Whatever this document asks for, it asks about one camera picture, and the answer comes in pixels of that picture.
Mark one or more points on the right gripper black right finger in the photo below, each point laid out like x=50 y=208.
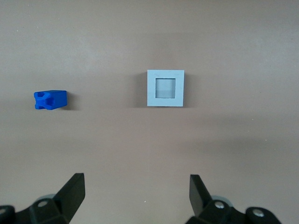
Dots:
x=198 y=198

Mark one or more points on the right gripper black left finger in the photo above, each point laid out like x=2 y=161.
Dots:
x=72 y=196

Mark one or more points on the blue plastic insert part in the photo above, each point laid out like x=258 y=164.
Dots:
x=58 y=100

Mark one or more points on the gray square socket base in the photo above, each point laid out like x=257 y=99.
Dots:
x=151 y=88

